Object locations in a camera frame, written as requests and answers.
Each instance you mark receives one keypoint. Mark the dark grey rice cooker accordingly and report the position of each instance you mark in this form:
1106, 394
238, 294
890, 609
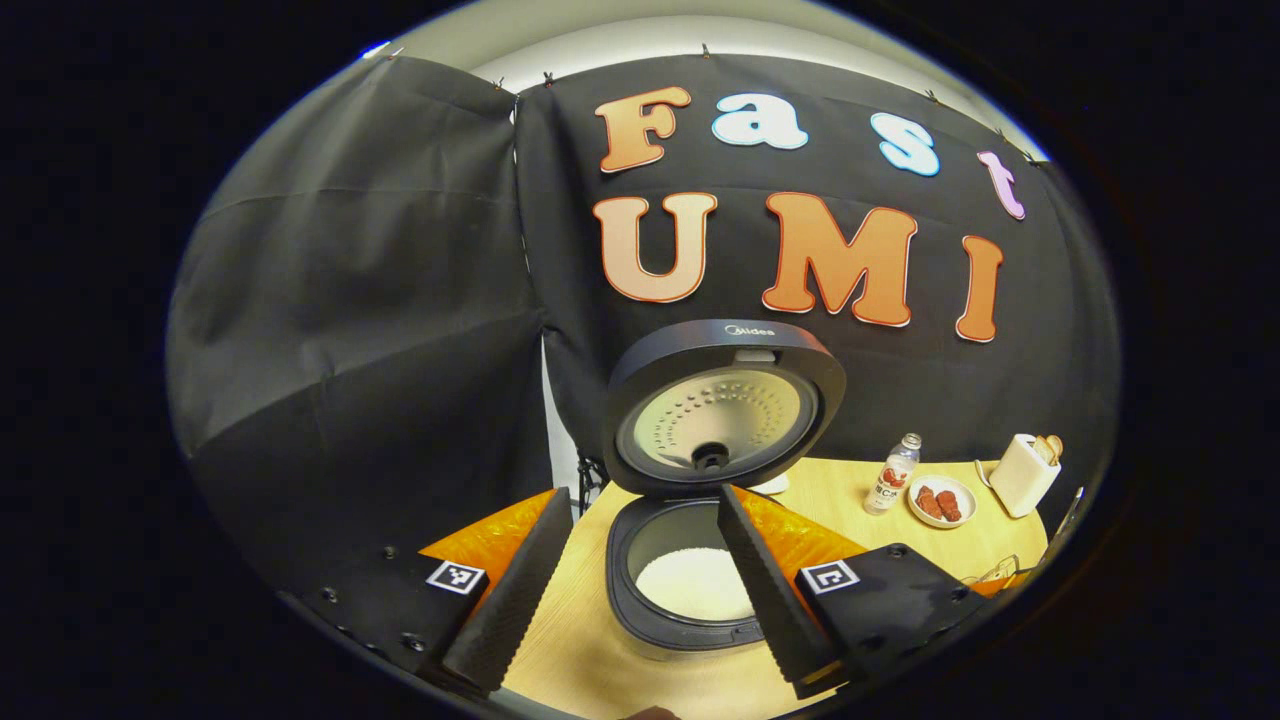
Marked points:
715, 350

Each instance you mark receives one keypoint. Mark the toast slice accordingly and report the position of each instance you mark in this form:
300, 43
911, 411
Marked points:
1050, 448

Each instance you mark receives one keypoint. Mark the fried meat piece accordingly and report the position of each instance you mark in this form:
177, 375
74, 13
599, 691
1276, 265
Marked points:
949, 506
928, 502

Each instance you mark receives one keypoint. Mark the black tripod stand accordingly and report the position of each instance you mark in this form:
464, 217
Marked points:
590, 480

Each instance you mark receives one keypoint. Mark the white toaster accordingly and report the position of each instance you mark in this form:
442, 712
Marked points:
1018, 478

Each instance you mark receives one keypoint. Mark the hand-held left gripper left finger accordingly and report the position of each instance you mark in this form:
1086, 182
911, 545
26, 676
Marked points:
520, 600

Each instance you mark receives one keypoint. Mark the black backdrop cloth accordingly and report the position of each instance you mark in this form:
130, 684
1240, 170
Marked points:
350, 330

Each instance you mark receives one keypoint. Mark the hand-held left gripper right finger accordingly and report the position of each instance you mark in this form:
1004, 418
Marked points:
770, 600

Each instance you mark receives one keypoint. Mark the clear plastic drink bottle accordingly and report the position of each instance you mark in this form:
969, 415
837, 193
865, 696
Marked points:
892, 480

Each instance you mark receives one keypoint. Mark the white rice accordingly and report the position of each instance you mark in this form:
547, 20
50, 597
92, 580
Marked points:
690, 585

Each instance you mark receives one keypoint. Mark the white round plate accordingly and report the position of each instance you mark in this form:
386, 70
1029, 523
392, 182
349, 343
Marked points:
962, 487

